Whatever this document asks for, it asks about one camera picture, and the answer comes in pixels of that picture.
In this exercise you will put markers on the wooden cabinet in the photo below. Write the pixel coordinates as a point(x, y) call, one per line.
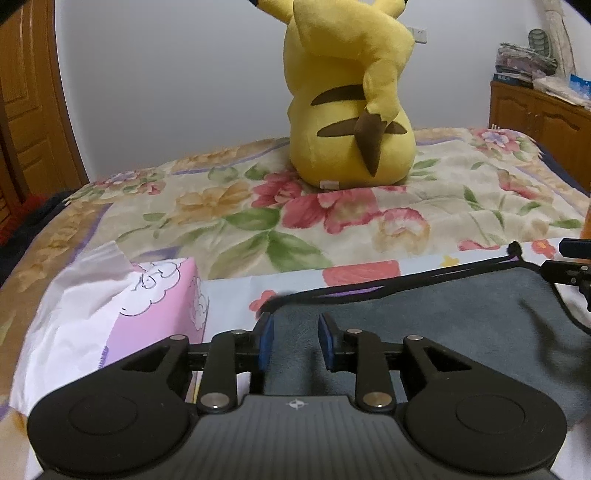
point(540, 115)

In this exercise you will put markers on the yellow plush toy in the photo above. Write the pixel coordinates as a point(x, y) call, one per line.
point(344, 97)

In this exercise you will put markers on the wooden door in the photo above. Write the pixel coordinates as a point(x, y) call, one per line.
point(27, 92)

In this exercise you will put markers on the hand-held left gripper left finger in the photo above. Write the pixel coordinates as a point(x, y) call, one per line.
point(266, 342)

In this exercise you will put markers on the pink tissue box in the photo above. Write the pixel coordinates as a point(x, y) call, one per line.
point(162, 299)

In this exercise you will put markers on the white wall socket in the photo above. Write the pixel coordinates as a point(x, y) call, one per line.
point(419, 35)

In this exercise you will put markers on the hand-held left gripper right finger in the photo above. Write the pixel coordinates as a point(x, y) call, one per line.
point(326, 344)

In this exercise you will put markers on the grey striped ornament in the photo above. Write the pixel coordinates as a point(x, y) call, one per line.
point(539, 42)

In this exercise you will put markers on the blue and white packet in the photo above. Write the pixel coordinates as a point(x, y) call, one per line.
point(580, 86)

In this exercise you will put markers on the floral bed sheet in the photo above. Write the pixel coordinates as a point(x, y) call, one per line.
point(240, 217)

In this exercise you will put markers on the red fuzzy cloth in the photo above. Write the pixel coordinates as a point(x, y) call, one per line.
point(24, 213)

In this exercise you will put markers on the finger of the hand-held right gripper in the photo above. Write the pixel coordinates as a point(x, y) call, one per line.
point(575, 248)
point(569, 274)

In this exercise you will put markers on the white tissue paper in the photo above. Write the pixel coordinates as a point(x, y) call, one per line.
point(69, 318)

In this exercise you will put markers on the clutter pile on cabinet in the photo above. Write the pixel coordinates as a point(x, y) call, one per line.
point(521, 61)

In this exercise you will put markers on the grey towel with black trim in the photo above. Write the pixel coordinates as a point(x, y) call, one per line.
point(466, 314)

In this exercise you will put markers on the tall white carved figure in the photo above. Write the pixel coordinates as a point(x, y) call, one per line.
point(559, 37)

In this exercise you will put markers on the dark blue mattress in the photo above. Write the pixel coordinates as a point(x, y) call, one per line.
point(564, 167)

